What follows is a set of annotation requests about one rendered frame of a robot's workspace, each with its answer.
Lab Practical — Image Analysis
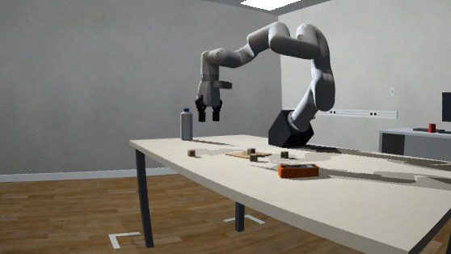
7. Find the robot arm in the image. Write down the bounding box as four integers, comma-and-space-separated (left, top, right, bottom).
200, 22, 335, 132

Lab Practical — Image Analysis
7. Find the grey bottle with blue cap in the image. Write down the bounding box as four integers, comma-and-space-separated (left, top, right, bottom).
181, 108, 192, 140

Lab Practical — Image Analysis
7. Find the tan flat square mat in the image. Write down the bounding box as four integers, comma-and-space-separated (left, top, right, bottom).
225, 151, 272, 159

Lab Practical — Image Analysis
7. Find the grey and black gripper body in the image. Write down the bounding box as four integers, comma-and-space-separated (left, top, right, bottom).
197, 81, 220, 107

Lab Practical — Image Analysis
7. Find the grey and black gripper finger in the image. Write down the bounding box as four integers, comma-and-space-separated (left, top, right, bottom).
212, 100, 222, 121
195, 95, 207, 122

